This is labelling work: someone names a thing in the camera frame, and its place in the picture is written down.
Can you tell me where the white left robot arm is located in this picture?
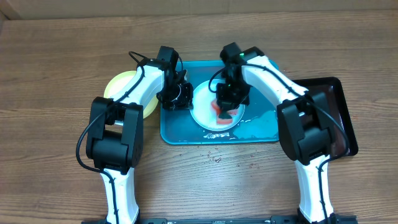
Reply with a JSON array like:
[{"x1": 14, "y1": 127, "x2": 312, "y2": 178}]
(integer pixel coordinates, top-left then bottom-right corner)
[{"x1": 79, "y1": 46, "x2": 193, "y2": 223}]

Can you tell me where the orange black sponge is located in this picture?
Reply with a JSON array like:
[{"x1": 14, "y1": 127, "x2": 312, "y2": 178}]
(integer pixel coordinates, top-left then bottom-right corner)
[{"x1": 211, "y1": 100, "x2": 239, "y2": 125}]

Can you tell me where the teal plastic tray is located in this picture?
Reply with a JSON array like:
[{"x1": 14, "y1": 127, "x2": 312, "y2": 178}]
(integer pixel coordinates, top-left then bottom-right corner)
[{"x1": 160, "y1": 60, "x2": 279, "y2": 145}]

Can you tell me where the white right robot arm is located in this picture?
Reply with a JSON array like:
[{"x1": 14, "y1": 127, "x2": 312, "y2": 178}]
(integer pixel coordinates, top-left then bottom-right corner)
[{"x1": 215, "y1": 42, "x2": 339, "y2": 223}]

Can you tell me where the yellow plate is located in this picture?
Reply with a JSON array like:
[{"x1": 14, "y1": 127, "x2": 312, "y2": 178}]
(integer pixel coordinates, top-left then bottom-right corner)
[{"x1": 103, "y1": 70, "x2": 159, "y2": 118}]

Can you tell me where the light blue plate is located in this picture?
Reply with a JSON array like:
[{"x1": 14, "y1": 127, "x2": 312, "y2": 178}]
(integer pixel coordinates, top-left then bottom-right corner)
[{"x1": 190, "y1": 81, "x2": 245, "y2": 131}]

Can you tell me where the black rectangular tray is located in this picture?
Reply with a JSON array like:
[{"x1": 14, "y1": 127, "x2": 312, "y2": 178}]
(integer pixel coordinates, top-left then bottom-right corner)
[{"x1": 294, "y1": 77, "x2": 359, "y2": 156}]

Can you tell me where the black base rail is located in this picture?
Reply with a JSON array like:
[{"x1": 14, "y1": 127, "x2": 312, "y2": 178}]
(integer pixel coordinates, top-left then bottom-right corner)
[{"x1": 81, "y1": 215, "x2": 358, "y2": 224}]

